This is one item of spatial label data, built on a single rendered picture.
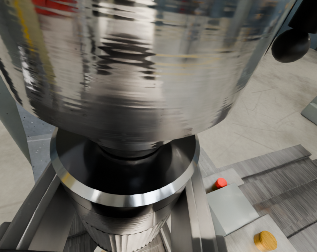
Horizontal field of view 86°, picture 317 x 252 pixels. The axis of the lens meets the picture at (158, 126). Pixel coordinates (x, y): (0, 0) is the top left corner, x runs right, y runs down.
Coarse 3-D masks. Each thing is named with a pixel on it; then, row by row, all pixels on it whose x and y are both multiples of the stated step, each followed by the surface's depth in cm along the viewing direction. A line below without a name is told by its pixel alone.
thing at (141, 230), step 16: (80, 208) 5; (96, 224) 5; (112, 224) 5; (128, 224) 5; (144, 224) 5; (160, 224) 7; (96, 240) 8; (112, 240) 7; (128, 240) 7; (144, 240) 8
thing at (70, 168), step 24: (72, 144) 5; (96, 144) 5; (168, 144) 5; (192, 144) 5; (72, 168) 4; (96, 168) 4; (120, 168) 4; (144, 168) 5; (168, 168) 5; (192, 168) 5; (72, 192) 4; (96, 192) 4; (120, 192) 4; (144, 192) 4; (168, 192) 4; (120, 216) 4
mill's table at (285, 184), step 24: (240, 168) 46; (264, 168) 48; (288, 168) 51; (312, 168) 50; (264, 192) 42; (288, 192) 45; (312, 192) 44; (288, 216) 39; (312, 216) 41; (72, 240) 31; (312, 240) 36
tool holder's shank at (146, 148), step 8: (104, 144) 4; (112, 144) 4; (120, 144) 4; (128, 144) 4; (136, 144) 4; (144, 144) 4; (152, 144) 4; (160, 144) 4; (112, 152) 5; (120, 152) 5; (128, 152) 5; (136, 152) 5; (144, 152) 5
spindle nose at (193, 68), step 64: (0, 0) 1; (64, 0) 1; (128, 0) 1; (192, 0) 1; (256, 0) 1; (0, 64) 2; (64, 64) 2; (128, 64) 2; (192, 64) 2; (256, 64) 2; (64, 128) 2; (128, 128) 2; (192, 128) 2
